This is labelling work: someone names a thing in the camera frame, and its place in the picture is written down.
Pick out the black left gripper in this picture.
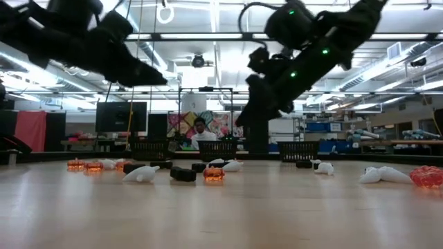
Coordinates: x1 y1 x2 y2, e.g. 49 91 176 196
69 33 169 89

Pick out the colourful patchwork quilt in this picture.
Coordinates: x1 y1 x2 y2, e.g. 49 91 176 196
167 110 245 140

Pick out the white cable ring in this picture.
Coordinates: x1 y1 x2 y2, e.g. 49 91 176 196
156 2 175 26

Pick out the black plastic mesh basket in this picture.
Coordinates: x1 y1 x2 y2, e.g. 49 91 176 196
130 138 173 162
277 140 320 164
197 140 239 163

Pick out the wooden workbench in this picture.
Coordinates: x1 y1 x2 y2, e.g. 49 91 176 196
359 138 443 156

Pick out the black aluminium table frame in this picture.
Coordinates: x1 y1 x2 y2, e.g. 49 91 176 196
0 149 443 168

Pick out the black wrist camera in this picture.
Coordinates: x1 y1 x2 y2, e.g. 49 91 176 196
246 46 271 74
92 9 135 46

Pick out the black overhead frame beam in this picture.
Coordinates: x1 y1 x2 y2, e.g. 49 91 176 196
124 32 443 42

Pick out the blue storage bin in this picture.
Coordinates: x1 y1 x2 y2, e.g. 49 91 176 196
318 140 354 154
305 121 343 133

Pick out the yellow hanging cord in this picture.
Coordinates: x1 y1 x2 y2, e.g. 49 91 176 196
125 0 145 148

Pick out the black overhead camera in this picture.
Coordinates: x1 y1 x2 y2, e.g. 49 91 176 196
191 53 206 69

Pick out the red cloth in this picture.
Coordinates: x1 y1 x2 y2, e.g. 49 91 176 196
14 110 48 153

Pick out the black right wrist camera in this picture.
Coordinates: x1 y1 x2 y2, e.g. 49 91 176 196
246 46 271 74

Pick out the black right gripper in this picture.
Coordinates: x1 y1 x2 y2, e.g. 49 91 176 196
235 57 325 128

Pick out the black metal gantry frame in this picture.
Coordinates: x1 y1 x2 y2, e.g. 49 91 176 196
177 86 235 139

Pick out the person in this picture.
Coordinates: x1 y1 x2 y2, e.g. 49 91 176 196
190 116 219 151

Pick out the white ceiling vent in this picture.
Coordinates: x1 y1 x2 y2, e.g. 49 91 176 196
386 41 403 61

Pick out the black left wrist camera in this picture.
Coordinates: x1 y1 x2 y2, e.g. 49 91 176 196
92 9 135 46

